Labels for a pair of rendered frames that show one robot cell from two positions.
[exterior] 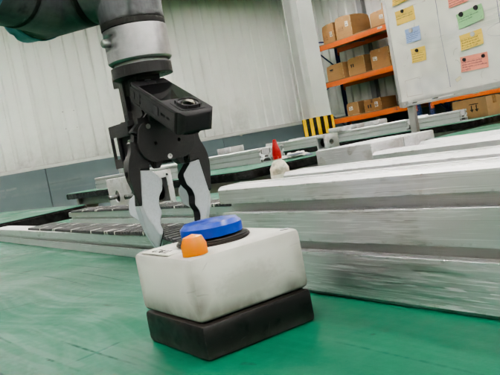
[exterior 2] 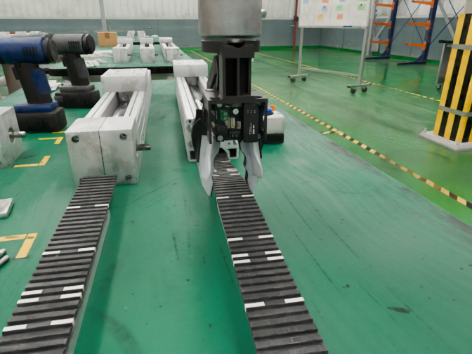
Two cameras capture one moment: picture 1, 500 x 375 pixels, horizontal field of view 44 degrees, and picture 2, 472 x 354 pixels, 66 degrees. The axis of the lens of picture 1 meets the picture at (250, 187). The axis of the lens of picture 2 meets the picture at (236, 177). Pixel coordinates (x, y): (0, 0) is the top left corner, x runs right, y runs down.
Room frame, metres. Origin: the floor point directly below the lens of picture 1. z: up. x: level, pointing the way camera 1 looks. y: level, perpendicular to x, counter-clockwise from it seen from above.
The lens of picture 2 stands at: (1.17, 0.29, 1.03)
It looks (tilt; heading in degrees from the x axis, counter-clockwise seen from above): 23 degrees down; 203
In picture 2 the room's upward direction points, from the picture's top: straight up
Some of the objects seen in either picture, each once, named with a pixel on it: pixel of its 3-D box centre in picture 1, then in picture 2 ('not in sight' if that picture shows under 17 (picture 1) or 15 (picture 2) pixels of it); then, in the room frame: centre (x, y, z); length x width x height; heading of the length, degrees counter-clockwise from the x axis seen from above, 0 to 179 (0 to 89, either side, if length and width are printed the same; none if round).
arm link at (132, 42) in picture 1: (135, 49); (232, 22); (0.74, 0.10, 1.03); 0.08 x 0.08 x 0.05
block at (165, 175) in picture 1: (144, 193); not in sight; (1.56, 0.26, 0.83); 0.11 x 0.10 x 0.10; 125
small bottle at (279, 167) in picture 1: (279, 170); not in sight; (1.20, -0.06, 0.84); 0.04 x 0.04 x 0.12
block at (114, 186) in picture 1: (128, 193); not in sight; (1.66, 0.32, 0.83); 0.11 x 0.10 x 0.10; 125
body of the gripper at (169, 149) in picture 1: (148, 117); (232, 91); (0.75, 0.10, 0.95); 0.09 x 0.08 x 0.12; 33
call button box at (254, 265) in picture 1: (232, 280); (259, 126); (0.40, 0.02, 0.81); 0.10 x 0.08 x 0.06; 123
